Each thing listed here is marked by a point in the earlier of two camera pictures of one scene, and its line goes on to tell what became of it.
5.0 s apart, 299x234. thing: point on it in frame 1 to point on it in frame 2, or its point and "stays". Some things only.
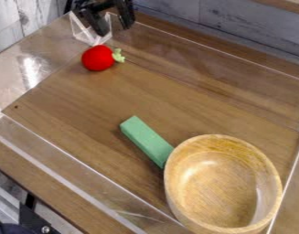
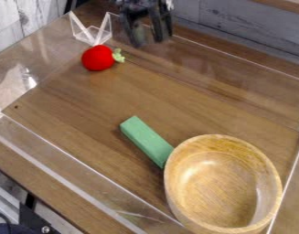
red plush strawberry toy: (100, 57) stays
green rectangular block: (148, 139) stays
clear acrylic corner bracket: (89, 35) stays
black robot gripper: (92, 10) to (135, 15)
